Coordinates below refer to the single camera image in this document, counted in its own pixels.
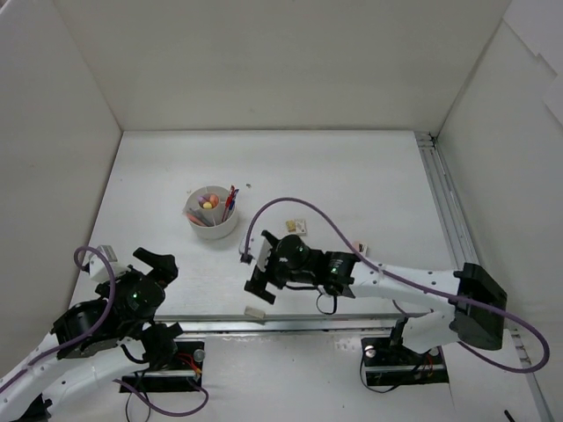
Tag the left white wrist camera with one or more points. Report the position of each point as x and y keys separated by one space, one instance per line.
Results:
x=98 y=264

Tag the white round divided container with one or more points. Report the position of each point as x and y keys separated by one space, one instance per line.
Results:
x=216 y=228

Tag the aluminium table rail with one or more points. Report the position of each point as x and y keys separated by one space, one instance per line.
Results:
x=461 y=246

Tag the yellow staple box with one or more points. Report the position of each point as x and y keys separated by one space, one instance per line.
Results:
x=291 y=225

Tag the white staple box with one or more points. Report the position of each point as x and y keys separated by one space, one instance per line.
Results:
x=300 y=227

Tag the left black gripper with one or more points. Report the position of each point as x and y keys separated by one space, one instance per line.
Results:
x=155 y=299

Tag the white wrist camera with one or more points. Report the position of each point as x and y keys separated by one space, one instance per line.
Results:
x=258 y=252
x=98 y=264

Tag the front aluminium rail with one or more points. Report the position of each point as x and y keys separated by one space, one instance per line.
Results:
x=288 y=324

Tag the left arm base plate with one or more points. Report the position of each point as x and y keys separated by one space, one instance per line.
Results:
x=182 y=374

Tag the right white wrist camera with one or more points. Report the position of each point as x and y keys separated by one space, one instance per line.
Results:
x=258 y=252

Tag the red gel pen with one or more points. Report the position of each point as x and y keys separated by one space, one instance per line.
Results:
x=228 y=202

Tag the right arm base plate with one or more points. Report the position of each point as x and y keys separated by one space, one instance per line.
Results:
x=384 y=368

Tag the white eraser block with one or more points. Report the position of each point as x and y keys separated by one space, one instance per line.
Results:
x=254 y=312

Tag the blue gel pen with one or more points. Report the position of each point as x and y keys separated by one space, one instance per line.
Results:
x=233 y=202

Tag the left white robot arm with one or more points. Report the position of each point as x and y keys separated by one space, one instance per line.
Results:
x=99 y=340

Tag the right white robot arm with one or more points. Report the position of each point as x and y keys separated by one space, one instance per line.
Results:
x=465 y=305

